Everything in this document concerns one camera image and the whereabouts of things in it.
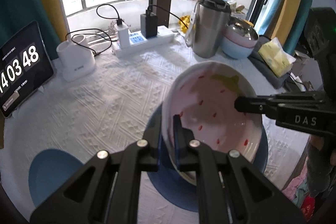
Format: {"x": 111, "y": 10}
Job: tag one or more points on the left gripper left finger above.
{"x": 106, "y": 188}

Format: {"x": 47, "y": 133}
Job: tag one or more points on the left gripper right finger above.
{"x": 250, "y": 197}

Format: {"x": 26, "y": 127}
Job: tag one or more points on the dark blue bowl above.
{"x": 176, "y": 189}

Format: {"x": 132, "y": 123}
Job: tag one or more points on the large light blue plate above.
{"x": 48, "y": 171}

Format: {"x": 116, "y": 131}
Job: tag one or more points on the pink strawberry bowl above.
{"x": 203, "y": 96}

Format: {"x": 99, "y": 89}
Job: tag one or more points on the yellow tissue pack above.
{"x": 276, "y": 58}

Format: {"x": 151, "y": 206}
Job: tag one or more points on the white textured tablecloth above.
{"x": 109, "y": 109}

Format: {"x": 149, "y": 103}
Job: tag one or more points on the light blue bowl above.
{"x": 234, "y": 50}

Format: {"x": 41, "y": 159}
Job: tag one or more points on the white desk lamp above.
{"x": 76, "y": 56}

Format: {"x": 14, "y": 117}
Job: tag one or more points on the stainless steel tumbler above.
{"x": 211, "y": 19}

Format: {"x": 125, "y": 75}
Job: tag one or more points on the white power strip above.
{"x": 139, "y": 43}

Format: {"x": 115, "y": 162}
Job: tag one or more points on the tablet showing clock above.
{"x": 25, "y": 66}

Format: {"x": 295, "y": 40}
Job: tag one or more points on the white charger plug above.
{"x": 122, "y": 33}

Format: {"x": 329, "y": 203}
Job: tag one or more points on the black charger block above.
{"x": 149, "y": 24}

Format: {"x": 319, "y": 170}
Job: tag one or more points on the teal curtain left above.
{"x": 16, "y": 14}

